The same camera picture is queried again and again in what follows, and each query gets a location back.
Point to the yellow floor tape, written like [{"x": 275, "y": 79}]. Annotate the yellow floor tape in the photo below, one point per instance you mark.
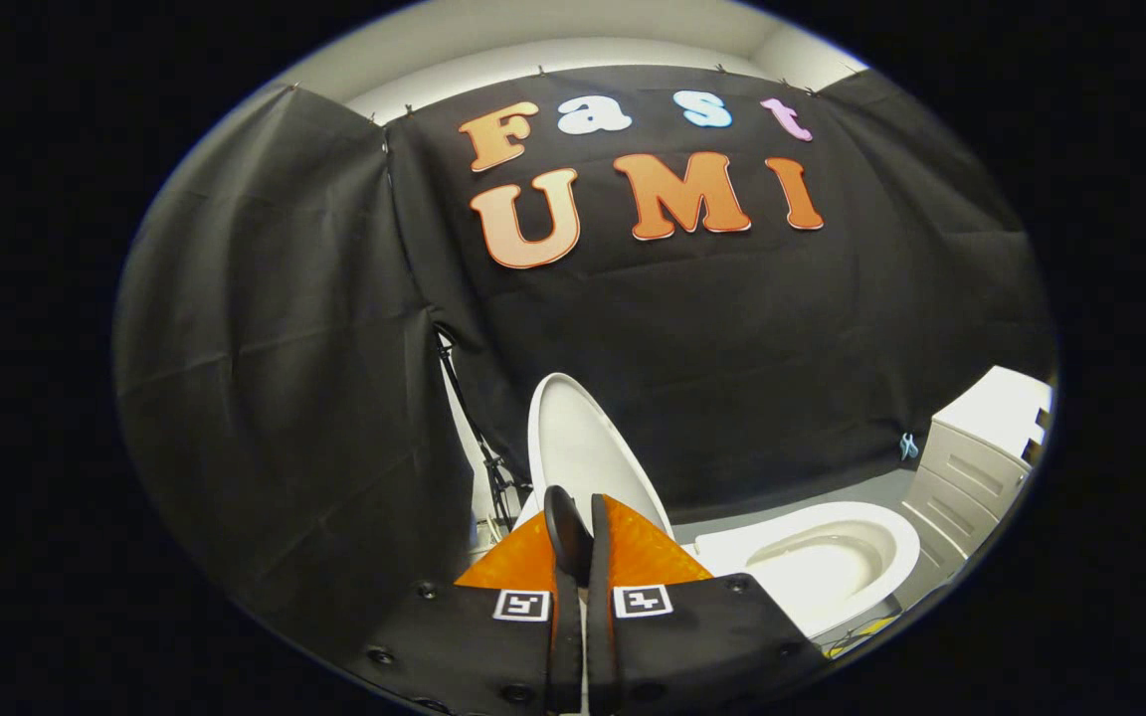
[{"x": 861, "y": 633}]

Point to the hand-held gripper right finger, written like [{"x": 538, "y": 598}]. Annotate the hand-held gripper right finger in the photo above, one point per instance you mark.
[{"x": 712, "y": 646}]

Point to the black backdrop cloth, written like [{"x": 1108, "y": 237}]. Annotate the black backdrop cloth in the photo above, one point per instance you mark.
[{"x": 732, "y": 348}]

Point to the white drawer cabinet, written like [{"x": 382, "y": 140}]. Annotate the white drawer cabinet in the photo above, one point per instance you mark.
[{"x": 971, "y": 467}]

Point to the white toilet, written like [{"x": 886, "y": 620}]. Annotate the white toilet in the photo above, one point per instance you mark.
[{"x": 861, "y": 542}]

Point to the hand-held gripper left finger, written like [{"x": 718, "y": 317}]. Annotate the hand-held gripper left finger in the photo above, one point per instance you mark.
[{"x": 474, "y": 646}]

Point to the white toilet lid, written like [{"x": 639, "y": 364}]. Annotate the white toilet lid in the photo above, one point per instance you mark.
[{"x": 583, "y": 438}]

